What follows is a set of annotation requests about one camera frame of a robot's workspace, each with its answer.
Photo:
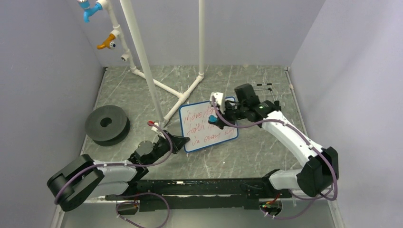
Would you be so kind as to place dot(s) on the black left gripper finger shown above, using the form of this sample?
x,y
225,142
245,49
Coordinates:
x,y
179,141
177,148

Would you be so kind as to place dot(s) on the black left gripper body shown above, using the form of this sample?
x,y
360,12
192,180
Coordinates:
x,y
164,146

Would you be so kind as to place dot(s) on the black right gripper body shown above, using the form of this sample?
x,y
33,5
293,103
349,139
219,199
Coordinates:
x,y
233,113

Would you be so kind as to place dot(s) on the blue whiteboard eraser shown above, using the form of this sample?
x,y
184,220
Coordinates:
x,y
212,119

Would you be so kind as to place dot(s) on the blue framed whiteboard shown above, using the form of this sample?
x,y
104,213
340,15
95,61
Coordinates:
x,y
194,125

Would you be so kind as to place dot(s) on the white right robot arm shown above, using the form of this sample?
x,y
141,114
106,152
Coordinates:
x,y
319,173

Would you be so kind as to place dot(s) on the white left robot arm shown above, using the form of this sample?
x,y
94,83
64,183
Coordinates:
x,y
85,178

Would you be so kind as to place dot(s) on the black foam disc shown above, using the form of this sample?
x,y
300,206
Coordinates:
x,y
107,125

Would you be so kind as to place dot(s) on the orange tap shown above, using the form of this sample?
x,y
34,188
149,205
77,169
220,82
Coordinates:
x,y
108,43

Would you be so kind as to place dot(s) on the blue tap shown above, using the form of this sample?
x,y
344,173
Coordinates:
x,y
88,10

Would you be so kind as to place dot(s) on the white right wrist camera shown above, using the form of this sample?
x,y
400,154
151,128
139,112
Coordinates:
x,y
219,101

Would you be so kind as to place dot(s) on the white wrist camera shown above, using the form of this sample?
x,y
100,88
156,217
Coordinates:
x,y
156,128
219,101

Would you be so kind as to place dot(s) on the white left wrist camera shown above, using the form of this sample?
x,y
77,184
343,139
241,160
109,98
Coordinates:
x,y
156,128

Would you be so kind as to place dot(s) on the black wire easel stand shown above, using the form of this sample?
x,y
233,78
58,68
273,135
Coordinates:
x,y
263,87

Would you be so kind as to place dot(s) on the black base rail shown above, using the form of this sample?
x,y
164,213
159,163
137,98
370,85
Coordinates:
x,y
246,193

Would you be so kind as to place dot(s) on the aluminium extrusion rail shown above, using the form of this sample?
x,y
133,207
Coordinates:
x,y
315,193

